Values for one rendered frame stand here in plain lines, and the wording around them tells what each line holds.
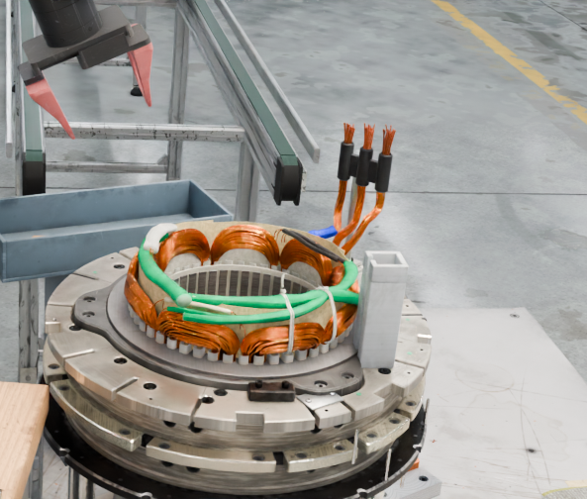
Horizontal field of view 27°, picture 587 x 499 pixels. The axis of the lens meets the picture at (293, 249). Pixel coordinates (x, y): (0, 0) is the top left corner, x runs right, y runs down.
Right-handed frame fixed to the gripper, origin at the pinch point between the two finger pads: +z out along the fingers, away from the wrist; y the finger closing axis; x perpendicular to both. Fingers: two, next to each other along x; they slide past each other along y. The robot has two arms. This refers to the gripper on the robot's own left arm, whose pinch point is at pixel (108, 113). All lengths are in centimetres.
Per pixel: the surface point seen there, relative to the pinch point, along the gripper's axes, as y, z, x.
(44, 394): -14.4, 3.4, -35.8
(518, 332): 42, 62, 14
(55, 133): -6, 57, 130
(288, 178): 31, 65, 87
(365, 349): 9.5, 8.4, -41.0
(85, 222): -6.6, 12.7, 4.5
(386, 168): 18.5, 2.0, -28.3
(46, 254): -11.3, 8.2, -6.9
